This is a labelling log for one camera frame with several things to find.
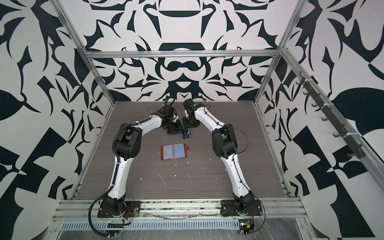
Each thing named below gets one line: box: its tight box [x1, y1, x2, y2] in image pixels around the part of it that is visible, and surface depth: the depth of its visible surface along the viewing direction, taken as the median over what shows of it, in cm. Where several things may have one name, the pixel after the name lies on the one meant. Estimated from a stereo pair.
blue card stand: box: [181, 125, 191, 139], surface depth 101 cm
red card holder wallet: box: [160, 143, 189, 161], surface depth 96 cm
